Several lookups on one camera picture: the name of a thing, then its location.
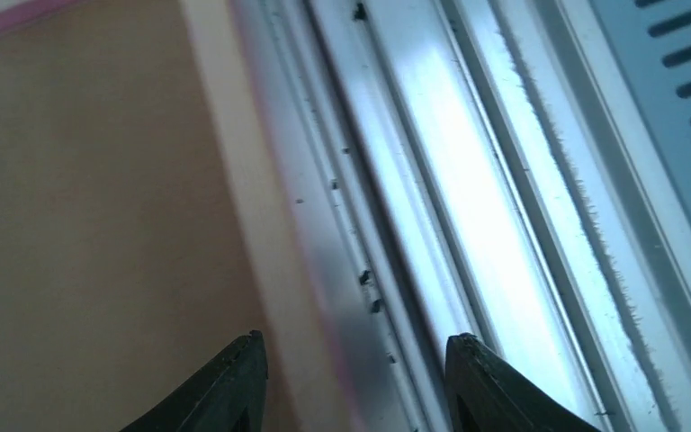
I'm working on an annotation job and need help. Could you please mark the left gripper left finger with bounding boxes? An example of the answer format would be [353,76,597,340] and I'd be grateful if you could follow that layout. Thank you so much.
[124,330,268,431]

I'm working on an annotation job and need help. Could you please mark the brown backing board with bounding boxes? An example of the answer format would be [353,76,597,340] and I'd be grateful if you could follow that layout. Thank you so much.
[0,1,265,431]

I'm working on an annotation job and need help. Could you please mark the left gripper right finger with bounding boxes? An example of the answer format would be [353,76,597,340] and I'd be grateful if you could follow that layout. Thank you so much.
[444,333,597,432]

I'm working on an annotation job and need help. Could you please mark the blue slotted cable duct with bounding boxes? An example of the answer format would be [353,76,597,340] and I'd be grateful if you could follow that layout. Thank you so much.
[591,1,691,222]

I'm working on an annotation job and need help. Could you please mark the aluminium rail base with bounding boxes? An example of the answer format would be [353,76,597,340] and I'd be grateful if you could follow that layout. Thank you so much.
[231,1,691,431]

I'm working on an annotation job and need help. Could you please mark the pink picture frame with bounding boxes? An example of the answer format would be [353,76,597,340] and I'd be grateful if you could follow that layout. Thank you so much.
[0,1,362,431]

